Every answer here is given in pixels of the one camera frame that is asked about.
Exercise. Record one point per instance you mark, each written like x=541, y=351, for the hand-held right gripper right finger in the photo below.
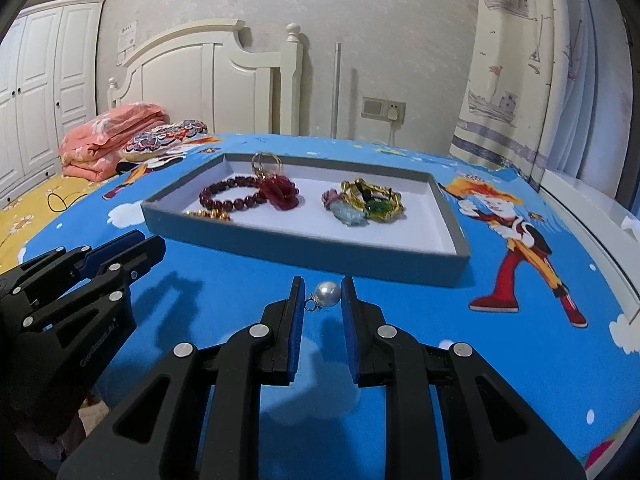
x=350, y=330

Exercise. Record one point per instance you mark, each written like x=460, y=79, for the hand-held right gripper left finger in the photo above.
x=296, y=330

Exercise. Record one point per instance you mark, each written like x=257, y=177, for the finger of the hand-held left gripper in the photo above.
x=140, y=260
x=112, y=252

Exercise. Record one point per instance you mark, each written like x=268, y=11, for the white pearl pendant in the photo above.
x=327, y=293

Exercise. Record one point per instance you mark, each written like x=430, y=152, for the grey jewelry tray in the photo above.
x=300, y=255

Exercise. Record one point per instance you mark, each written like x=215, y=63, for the jade pendant with purple knot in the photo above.
x=345, y=212

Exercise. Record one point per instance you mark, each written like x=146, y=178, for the green glass pendant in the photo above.
x=380, y=208

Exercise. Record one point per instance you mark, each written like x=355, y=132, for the red rose ornament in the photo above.
x=280, y=192

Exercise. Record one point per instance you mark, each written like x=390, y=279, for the beige plush garment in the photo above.
x=87, y=430

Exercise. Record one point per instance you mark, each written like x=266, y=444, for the yellow bed sheet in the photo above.
x=30, y=230

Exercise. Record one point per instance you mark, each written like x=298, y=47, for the folded pink blanket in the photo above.
x=100, y=140

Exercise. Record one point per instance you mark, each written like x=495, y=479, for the patterned pillow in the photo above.
x=165, y=135

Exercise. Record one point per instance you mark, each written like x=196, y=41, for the blue cartoon printed cloth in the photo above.
x=500, y=340

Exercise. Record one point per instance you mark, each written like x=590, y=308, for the open gold bangle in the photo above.
x=265, y=162

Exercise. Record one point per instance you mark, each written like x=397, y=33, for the white wardrobe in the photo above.
x=40, y=90

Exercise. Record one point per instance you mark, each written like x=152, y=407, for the cream bed headboard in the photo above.
x=190, y=80

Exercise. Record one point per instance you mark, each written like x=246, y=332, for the white charger plug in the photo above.
x=393, y=113

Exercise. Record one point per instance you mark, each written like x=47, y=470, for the white pole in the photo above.
x=337, y=90

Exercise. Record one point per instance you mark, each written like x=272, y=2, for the white windowsill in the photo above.
x=595, y=220

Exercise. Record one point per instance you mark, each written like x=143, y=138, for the ship print curtain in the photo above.
x=530, y=70

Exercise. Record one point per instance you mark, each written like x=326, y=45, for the paper notice on wall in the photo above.
x=127, y=42

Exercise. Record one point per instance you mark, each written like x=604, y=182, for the wall switch panel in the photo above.
x=374, y=107

